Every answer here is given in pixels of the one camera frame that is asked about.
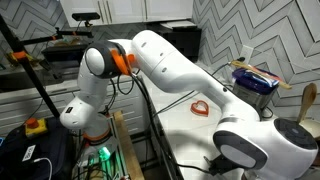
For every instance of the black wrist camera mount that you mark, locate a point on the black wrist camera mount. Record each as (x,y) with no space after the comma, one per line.
(218,165)

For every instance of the grey lower drawer cabinet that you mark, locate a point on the grey lower drawer cabinet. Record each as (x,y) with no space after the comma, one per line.
(20,103)

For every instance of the black camera on stand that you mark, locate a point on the black camera on stand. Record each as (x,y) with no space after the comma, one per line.
(86,16)

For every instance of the yellow emergency stop button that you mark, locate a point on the yellow emergency stop button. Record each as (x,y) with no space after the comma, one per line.
(35,128)

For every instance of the white upper cabinet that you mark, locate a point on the white upper cabinet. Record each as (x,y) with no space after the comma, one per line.
(126,10)

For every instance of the wooden plank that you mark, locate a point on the wooden plank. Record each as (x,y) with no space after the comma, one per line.
(126,146)

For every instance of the white bowl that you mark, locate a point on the white bowl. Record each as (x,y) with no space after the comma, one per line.
(311,129)

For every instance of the black countertop appliance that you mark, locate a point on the black countertop appliance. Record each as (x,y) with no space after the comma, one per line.
(181,41)

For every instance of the white wall outlet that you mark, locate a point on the white wall outlet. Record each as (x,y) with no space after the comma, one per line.
(246,53)

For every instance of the black bag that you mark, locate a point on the black bag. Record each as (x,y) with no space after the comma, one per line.
(30,160)

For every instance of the wooden spoon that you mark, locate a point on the wooden spoon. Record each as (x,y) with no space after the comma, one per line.
(308,96)

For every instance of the container with blue lid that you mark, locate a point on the container with blue lid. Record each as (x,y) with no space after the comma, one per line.
(253,90)

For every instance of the orange clamp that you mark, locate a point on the orange clamp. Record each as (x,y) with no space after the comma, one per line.
(19,55)

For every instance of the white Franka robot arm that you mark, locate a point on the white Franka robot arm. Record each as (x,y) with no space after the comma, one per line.
(166,63)

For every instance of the orange heart cookie cutter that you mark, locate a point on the orange heart cookie cutter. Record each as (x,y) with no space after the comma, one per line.
(192,107)

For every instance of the black camera stand pole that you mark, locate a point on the black camera stand pole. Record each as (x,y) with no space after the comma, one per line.
(30,71)

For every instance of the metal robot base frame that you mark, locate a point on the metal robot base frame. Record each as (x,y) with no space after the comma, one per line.
(100,158)

